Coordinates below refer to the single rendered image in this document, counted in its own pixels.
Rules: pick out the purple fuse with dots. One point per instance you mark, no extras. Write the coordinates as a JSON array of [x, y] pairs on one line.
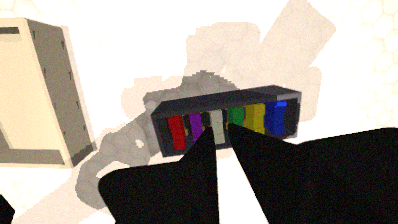
[[196, 125]]

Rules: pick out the green fuse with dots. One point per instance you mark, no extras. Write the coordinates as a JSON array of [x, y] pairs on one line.
[[236, 115]]

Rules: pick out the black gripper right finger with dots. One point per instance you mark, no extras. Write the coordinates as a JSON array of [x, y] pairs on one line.
[[284, 175]]

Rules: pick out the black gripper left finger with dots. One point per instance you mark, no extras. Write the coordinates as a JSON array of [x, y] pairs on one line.
[[191, 181]]

